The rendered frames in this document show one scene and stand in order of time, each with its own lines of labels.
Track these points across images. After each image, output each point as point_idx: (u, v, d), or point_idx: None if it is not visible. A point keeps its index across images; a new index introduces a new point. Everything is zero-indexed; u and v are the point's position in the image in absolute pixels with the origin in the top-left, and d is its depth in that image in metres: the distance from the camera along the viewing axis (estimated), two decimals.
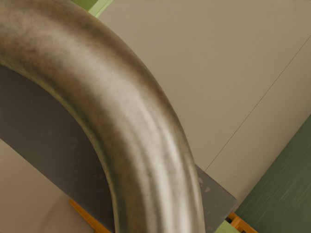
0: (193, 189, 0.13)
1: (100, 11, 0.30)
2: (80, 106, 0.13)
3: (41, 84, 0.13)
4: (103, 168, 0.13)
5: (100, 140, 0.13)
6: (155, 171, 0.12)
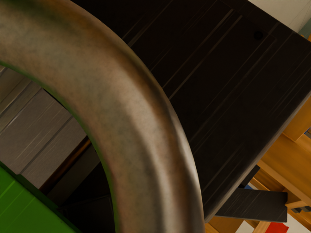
0: (193, 189, 0.13)
1: None
2: (80, 105, 0.13)
3: (42, 84, 0.13)
4: (104, 167, 0.13)
5: (101, 140, 0.13)
6: (155, 170, 0.12)
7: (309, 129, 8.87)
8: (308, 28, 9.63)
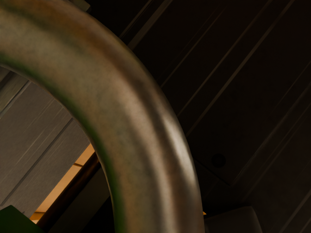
0: (192, 189, 0.13)
1: None
2: (79, 106, 0.13)
3: (40, 85, 0.13)
4: (103, 168, 0.13)
5: (99, 140, 0.13)
6: (154, 170, 0.12)
7: None
8: None
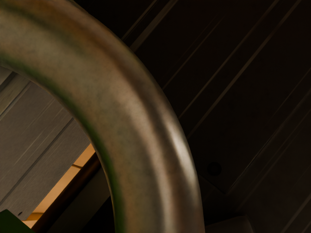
0: (192, 189, 0.13)
1: None
2: (79, 106, 0.13)
3: (41, 85, 0.13)
4: (103, 168, 0.13)
5: (100, 140, 0.13)
6: (154, 170, 0.12)
7: None
8: None
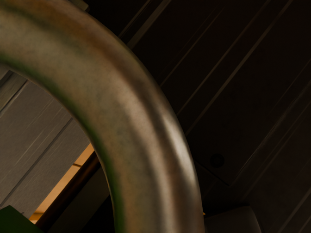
0: (192, 189, 0.13)
1: None
2: (79, 106, 0.13)
3: (40, 85, 0.13)
4: (103, 168, 0.13)
5: (99, 140, 0.13)
6: (154, 170, 0.12)
7: None
8: None
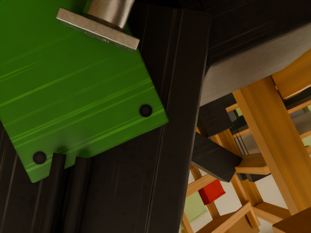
0: None
1: None
2: None
3: None
4: None
5: None
6: None
7: None
8: None
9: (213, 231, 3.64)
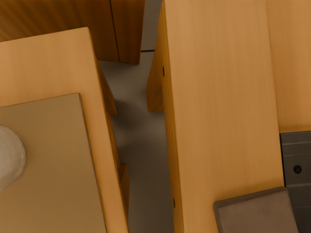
0: None
1: None
2: None
3: None
4: None
5: None
6: None
7: None
8: None
9: None
